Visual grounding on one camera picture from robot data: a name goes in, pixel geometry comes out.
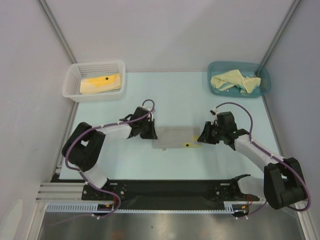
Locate teal translucent plastic bin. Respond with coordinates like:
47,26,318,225
207,61,271,98

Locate left aluminium frame post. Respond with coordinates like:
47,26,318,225
36,0,77,64

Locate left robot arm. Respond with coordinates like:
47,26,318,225
61,106,158,200

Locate yellow cream towel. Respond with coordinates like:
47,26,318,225
80,73,122,95

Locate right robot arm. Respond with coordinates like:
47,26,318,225
197,110,309,210

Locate white perforated plastic basket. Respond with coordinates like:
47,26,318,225
62,60,126,103

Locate yellow-green grey towel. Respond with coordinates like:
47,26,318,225
152,126,202,150

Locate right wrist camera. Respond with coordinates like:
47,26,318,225
210,108,220,126

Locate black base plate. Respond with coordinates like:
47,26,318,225
81,176,260,211

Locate left slotted cable duct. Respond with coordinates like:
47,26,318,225
46,202,114,214

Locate aluminium front rail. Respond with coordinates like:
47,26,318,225
36,182,85,203

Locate aluminium frame post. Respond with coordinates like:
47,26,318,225
36,0,77,64
260,0,303,66

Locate pale yellow towel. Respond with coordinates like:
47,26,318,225
210,69,261,94

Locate right aluminium frame post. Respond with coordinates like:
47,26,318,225
260,0,303,66

